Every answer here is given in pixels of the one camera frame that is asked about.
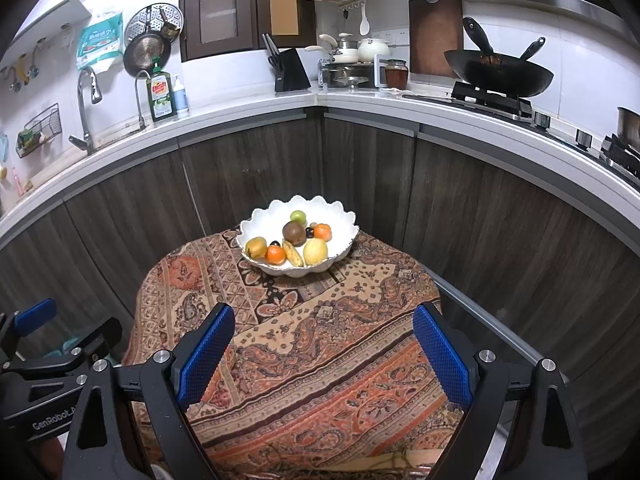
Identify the clear hand soap bottle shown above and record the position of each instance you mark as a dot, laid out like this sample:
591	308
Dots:
181	100

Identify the white teapot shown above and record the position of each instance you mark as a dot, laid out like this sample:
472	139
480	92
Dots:
369	48

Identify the black wok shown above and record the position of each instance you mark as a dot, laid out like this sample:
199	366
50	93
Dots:
486	69

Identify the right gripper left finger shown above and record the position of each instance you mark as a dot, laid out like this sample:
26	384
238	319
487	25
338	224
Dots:
104	440

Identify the glass jar red contents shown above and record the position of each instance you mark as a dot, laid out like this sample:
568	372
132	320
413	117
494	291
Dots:
396	74

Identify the white countertop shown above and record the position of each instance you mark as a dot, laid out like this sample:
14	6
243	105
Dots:
585	183

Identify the teal plastic bag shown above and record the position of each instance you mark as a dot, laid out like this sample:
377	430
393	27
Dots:
66	348

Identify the yellow pear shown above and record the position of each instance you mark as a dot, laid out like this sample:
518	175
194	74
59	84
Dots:
256	248

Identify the steel pot on counter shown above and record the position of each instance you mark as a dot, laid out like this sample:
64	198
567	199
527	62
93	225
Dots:
346	75

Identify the black knife block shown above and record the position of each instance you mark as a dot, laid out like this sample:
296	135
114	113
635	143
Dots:
287	66

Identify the gas stove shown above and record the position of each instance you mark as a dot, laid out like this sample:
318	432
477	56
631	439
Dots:
608	152

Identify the yellow banana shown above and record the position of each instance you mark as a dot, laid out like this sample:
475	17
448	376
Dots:
292	254

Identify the yellow lemon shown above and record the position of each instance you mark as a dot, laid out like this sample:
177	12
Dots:
315	251

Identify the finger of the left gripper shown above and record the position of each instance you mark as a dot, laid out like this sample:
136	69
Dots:
18	325
96	345

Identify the white scalloped bowl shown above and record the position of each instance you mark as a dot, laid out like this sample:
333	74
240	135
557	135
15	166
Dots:
268	223

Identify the brown cutting board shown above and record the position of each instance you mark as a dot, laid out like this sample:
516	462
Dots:
435	27

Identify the patterned paisley tablecloth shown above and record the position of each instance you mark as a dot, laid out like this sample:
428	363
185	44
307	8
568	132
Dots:
323	378

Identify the hanging metal strainer pan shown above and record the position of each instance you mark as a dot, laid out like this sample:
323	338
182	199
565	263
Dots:
149	36

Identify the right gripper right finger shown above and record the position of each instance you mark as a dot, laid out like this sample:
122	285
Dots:
544	441

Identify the small orange mandarin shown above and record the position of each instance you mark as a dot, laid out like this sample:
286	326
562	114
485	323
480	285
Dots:
323	231

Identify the brown kiwi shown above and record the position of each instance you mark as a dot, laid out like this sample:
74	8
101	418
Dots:
294	233

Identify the green dish soap bottle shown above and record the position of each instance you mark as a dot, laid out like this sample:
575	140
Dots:
160	94

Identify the green apple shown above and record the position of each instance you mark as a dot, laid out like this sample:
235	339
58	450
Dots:
299	216

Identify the dark wood cabinet door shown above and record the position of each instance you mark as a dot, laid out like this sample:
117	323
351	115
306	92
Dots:
214	27

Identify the wire sponge basket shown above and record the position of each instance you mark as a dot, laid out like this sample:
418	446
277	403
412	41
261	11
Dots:
39	131

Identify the large orange mandarin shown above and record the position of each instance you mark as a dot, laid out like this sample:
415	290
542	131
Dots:
275	255

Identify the white lidded pot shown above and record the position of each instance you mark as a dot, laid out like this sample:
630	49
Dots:
341	50

